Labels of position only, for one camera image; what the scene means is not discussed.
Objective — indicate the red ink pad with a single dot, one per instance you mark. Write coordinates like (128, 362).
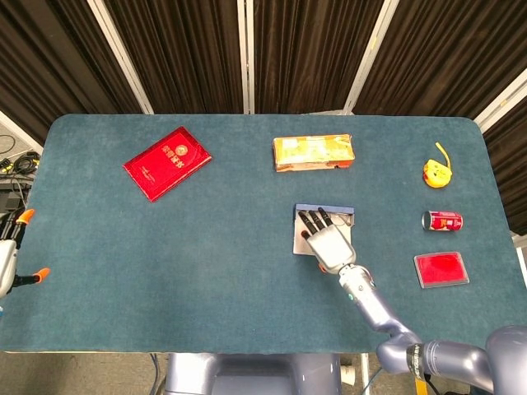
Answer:
(440, 269)

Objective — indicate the yellow tape measure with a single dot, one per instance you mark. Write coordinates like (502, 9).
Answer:
(437, 173)

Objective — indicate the white paper cup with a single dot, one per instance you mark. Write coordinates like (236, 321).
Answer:
(348, 373)

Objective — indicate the red soda can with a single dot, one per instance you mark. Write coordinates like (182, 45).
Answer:
(444, 221)

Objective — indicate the dark brown curtain panel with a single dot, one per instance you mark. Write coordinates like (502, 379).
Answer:
(444, 53)
(181, 53)
(309, 53)
(49, 61)
(512, 164)

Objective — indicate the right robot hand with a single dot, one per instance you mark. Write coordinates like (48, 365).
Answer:
(331, 247)

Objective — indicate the white partition post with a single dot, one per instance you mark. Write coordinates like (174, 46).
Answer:
(18, 131)
(502, 98)
(119, 55)
(369, 55)
(245, 55)

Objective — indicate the red certificate book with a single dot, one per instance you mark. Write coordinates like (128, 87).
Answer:
(164, 164)

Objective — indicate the white box with blue edge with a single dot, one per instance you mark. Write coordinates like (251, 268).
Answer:
(299, 247)

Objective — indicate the grey-blue robot torso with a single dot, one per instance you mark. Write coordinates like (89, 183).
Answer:
(255, 374)

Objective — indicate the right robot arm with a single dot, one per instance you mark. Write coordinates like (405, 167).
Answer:
(374, 304)

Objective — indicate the orange yellow carton box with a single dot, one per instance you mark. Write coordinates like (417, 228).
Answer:
(313, 152)

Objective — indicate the black power box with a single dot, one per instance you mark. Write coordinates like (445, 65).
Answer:
(10, 199)

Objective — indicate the white table leg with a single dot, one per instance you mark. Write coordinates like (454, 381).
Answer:
(365, 374)

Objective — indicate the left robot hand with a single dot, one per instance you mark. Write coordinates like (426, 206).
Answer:
(6, 263)

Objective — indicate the blue felt table mat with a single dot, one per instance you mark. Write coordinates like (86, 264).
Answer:
(206, 267)

